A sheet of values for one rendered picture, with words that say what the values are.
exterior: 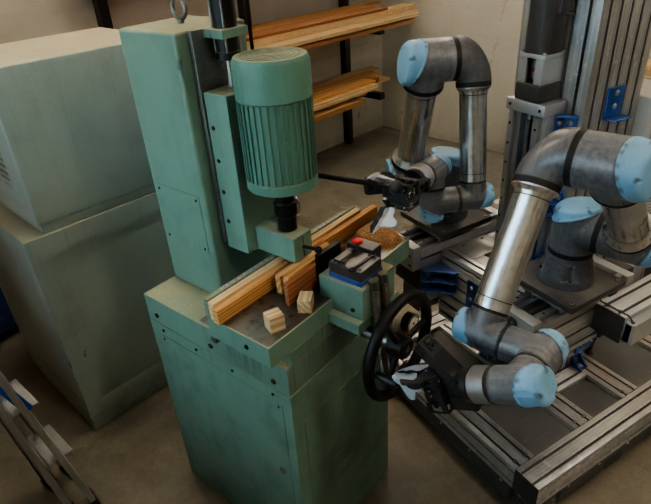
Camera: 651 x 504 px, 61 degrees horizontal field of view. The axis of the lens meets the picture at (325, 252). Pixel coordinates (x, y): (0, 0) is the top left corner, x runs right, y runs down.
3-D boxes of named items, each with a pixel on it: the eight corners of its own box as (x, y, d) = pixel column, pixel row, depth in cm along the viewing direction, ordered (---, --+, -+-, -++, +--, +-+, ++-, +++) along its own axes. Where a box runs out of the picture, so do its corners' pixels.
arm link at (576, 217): (557, 230, 158) (565, 187, 151) (607, 244, 150) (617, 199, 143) (540, 248, 151) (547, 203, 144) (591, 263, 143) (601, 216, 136)
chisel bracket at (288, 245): (296, 268, 143) (293, 240, 138) (257, 253, 151) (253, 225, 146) (314, 256, 148) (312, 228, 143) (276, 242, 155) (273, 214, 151)
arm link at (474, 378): (476, 378, 103) (497, 355, 108) (456, 377, 106) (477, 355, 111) (491, 413, 104) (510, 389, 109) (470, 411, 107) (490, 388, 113)
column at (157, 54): (221, 301, 158) (171, 33, 121) (172, 277, 171) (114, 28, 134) (275, 266, 173) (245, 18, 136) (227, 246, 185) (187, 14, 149)
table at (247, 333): (301, 387, 121) (299, 366, 118) (209, 336, 138) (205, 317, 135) (438, 264, 161) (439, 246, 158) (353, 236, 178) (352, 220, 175)
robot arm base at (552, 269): (560, 256, 165) (566, 227, 160) (606, 279, 153) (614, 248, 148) (525, 272, 158) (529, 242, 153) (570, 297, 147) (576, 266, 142)
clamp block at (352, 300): (362, 322, 135) (361, 292, 130) (319, 304, 142) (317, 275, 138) (395, 293, 144) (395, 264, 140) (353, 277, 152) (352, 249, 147)
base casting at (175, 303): (288, 399, 136) (285, 371, 131) (148, 318, 168) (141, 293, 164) (389, 309, 165) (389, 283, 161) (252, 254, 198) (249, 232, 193)
